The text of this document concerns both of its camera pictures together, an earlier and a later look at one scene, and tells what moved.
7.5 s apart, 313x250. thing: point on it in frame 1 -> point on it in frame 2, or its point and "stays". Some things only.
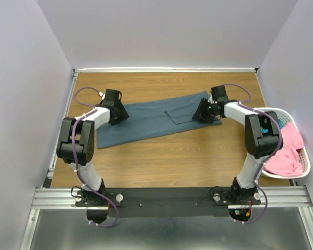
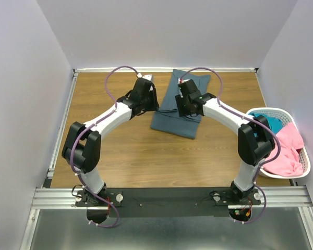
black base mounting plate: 166,201 stays
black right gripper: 206,119 -> 181,110
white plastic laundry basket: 303,152 stays
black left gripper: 123,113 -> 155,105
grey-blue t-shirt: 153,118 -> 167,119
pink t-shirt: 286,161 stays
